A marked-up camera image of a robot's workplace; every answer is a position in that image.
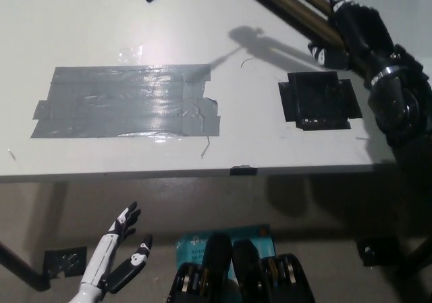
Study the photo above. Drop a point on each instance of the black and bronze camera tripod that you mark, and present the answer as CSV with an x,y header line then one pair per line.
x,y
303,13

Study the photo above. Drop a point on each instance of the grey duct tape patch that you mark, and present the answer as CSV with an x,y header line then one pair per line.
x,y
128,102

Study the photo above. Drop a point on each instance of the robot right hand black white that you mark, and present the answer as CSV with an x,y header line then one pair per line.
x,y
364,40

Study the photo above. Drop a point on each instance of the black floor tape patch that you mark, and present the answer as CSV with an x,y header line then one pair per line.
x,y
64,260
379,252

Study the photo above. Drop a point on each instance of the black metal table leg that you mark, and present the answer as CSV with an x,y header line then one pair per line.
x,y
23,269

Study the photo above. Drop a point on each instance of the thin dark thread scrap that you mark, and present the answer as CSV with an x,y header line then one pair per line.
x,y
246,60
205,147

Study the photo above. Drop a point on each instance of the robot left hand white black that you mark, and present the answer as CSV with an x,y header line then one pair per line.
x,y
101,259

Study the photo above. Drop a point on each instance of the small black edge tape strip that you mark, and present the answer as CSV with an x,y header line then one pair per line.
x,y
243,170

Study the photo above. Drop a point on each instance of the black tape square patch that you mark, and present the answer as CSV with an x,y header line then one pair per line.
x,y
319,100

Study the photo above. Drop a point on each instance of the teal router box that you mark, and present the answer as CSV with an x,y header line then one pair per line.
x,y
195,245

